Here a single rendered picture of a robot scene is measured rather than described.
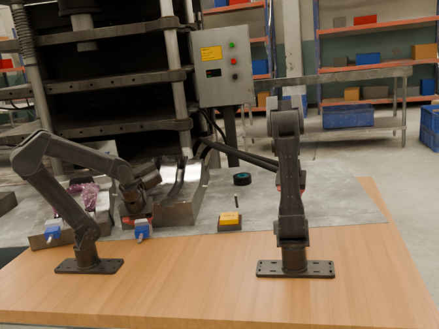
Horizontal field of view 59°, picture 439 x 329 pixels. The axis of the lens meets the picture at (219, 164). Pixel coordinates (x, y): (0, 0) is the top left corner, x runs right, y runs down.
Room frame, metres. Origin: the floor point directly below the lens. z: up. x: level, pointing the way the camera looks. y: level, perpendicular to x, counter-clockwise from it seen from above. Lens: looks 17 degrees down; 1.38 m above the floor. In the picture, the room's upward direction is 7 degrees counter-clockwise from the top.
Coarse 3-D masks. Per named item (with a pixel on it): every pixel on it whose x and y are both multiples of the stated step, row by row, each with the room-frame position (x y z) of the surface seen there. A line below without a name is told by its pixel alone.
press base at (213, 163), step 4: (212, 152) 2.48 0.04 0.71; (216, 152) 2.69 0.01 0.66; (212, 156) 2.46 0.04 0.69; (216, 156) 2.67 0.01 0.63; (212, 160) 2.43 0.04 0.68; (216, 160) 2.64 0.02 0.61; (208, 164) 2.24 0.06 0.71; (212, 164) 2.41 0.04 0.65; (216, 164) 2.61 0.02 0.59; (212, 168) 2.38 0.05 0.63
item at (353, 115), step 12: (324, 108) 5.06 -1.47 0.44; (336, 108) 5.02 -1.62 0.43; (348, 108) 4.98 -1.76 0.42; (360, 108) 4.94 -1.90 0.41; (372, 108) 4.54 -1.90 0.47; (324, 120) 4.70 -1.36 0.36; (336, 120) 4.65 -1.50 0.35; (348, 120) 4.62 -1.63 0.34; (360, 120) 4.58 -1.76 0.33; (372, 120) 4.55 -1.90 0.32
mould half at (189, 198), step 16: (192, 160) 1.58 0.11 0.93; (192, 176) 1.46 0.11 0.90; (208, 176) 1.68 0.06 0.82; (160, 192) 1.36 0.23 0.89; (192, 192) 1.32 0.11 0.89; (160, 208) 1.23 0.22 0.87; (176, 208) 1.23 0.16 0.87; (192, 208) 1.22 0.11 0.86; (128, 224) 1.25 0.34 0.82; (160, 224) 1.23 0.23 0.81; (176, 224) 1.23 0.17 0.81; (192, 224) 1.22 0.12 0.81
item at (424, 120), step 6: (426, 108) 4.36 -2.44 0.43; (432, 108) 4.53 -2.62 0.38; (438, 108) 4.51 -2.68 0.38; (426, 114) 4.35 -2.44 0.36; (432, 114) 4.11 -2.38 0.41; (438, 114) 3.99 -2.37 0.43; (420, 120) 4.54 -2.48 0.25; (426, 120) 4.35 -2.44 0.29; (432, 120) 4.13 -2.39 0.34; (438, 120) 3.99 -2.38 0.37; (426, 126) 4.33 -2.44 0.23; (432, 126) 4.12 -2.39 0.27; (438, 126) 3.99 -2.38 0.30; (438, 132) 3.98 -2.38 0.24
